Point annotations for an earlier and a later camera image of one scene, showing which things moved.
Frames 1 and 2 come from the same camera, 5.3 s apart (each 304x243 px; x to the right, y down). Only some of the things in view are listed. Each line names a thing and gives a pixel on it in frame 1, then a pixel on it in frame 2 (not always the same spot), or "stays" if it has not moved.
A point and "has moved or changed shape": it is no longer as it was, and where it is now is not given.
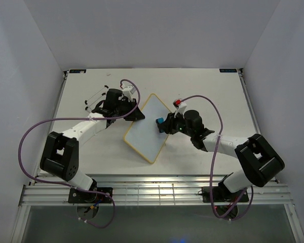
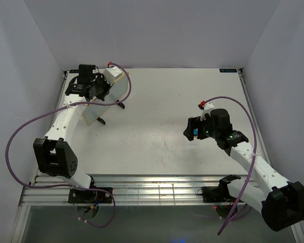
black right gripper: [167, 126] to [189, 131]
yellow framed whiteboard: [143, 134] has moved or changed shape
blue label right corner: [228, 70] stays
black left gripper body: [126, 107] to [102, 86]
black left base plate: [77, 196] stays
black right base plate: [222, 194] stays
